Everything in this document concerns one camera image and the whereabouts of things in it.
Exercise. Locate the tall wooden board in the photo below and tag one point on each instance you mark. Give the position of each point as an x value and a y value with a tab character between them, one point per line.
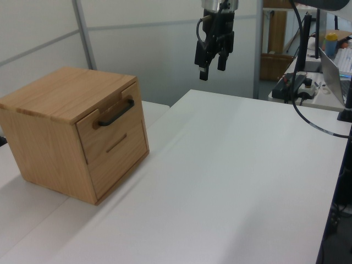
277	31

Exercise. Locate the silver laptop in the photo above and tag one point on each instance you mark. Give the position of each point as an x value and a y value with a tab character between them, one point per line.
331	74

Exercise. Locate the blue bottle with yellow lid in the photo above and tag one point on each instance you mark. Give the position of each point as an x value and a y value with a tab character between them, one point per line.
330	45

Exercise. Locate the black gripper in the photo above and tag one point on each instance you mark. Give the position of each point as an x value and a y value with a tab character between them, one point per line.
218	23

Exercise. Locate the small scissors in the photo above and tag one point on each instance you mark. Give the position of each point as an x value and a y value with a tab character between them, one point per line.
319	84

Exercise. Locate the emergency stop button box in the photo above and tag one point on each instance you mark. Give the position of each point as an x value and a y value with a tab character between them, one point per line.
307	89

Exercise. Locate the wooden cabinet box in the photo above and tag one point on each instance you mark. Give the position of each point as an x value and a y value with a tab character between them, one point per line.
55	90

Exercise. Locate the white side table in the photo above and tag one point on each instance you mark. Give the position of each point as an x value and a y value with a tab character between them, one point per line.
321	103

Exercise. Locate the grey partition post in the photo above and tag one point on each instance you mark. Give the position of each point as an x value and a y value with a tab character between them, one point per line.
258	49
85	33

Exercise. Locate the wooden drawer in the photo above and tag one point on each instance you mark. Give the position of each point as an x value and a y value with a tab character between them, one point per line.
132	132

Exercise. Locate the white keyboard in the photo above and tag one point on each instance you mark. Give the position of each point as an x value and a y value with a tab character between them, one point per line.
346	61

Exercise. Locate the black monitor stand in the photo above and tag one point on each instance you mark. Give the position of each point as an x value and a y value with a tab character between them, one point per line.
307	41

